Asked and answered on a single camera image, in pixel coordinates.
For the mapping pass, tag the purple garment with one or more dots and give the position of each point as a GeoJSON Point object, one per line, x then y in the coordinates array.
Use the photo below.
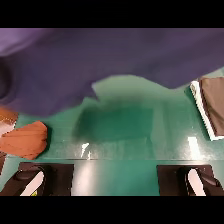
{"type": "Point", "coordinates": [100, 56]}

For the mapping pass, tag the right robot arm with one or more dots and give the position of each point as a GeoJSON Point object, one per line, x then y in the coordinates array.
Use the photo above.
{"type": "Point", "coordinates": [196, 181]}

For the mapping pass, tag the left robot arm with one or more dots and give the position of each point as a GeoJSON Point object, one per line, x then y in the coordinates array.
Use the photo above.
{"type": "Point", "coordinates": [28, 181]}

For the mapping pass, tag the orange garment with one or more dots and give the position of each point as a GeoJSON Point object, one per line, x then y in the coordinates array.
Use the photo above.
{"type": "Point", "coordinates": [25, 140]}

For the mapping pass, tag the brown garment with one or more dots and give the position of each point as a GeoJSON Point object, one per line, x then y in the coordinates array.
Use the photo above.
{"type": "Point", "coordinates": [215, 103]}

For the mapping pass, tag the heap of clothes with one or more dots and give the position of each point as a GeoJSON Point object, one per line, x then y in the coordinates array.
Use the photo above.
{"type": "Point", "coordinates": [5, 121]}

